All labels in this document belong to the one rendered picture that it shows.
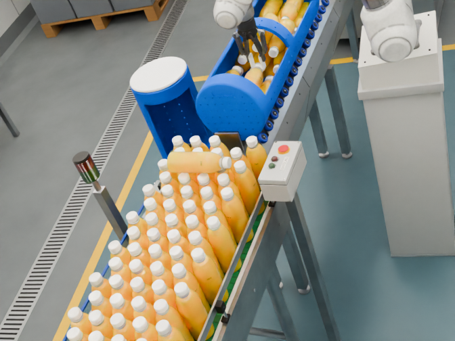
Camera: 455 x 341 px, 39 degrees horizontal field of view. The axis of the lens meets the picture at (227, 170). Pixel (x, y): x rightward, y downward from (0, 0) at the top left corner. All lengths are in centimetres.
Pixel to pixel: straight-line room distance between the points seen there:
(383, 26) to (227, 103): 64
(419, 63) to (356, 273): 116
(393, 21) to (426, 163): 77
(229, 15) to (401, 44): 58
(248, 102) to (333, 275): 115
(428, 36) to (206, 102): 88
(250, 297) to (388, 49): 95
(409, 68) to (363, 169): 130
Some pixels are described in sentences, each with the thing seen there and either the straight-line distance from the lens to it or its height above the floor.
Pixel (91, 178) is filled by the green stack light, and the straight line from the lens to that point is 233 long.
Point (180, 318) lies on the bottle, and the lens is 192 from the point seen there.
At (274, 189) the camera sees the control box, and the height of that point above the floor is 106.
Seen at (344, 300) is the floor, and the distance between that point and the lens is 314.
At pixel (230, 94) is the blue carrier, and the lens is 244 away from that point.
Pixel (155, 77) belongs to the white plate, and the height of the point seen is 104.
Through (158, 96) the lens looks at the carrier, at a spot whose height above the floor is 100.
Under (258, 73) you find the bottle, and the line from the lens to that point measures 257.
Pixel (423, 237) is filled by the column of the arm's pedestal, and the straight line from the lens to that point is 315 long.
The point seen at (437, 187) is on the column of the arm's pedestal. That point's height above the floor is 45.
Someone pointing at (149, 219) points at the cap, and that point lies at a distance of 214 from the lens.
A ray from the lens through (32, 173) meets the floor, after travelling 479.
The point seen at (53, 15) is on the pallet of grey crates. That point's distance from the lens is 651.
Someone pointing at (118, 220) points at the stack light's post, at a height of 94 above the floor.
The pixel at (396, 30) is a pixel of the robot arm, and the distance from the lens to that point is 227.
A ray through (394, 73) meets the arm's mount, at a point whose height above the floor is 106.
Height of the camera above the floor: 248
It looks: 38 degrees down
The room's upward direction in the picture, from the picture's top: 21 degrees counter-clockwise
